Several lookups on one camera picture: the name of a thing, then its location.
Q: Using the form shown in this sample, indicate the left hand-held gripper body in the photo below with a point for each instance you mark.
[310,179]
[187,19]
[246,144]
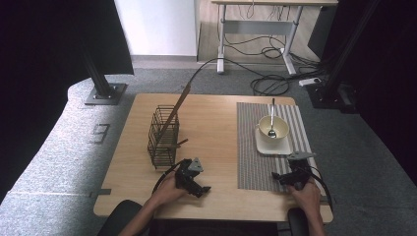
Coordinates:
[187,177]

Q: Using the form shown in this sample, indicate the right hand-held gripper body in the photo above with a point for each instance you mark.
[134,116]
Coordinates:
[300,170]

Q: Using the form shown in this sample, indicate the long wooden chopstick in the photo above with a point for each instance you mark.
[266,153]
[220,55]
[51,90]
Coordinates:
[175,109]

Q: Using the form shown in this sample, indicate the metal spoon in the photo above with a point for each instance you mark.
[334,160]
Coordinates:
[272,121]

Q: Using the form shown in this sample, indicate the cream bowl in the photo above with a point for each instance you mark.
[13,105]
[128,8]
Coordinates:
[280,126]

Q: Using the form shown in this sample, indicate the white-legged desk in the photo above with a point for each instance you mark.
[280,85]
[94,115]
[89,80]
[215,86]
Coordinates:
[259,26]

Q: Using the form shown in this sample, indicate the white square plate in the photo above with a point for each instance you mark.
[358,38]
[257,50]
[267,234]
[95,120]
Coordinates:
[273,148]

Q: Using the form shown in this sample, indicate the grey striped placemat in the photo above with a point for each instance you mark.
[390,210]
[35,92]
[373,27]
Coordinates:
[252,157]

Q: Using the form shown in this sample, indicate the grey floor socket cover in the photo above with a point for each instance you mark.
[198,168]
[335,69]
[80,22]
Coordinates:
[101,132]

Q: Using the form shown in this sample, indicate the black metal stand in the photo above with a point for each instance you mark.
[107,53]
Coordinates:
[101,85]
[334,75]

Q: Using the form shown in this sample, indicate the white power strip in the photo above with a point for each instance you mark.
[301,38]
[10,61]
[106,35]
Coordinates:
[309,81]

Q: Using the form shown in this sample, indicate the person's right hand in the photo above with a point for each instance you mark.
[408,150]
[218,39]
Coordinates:
[307,198]

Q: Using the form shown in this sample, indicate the person's left hand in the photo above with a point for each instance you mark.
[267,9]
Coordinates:
[167,191]

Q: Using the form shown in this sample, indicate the black chair armrest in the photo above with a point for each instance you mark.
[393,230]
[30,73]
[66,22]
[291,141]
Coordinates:
[119,218]
[297,223]

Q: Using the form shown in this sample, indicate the short wooden stick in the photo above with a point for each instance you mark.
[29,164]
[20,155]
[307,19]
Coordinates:
[180,143]

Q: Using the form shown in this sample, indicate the grey tape strip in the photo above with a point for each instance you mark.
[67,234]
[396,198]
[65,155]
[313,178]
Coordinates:
[101,192]

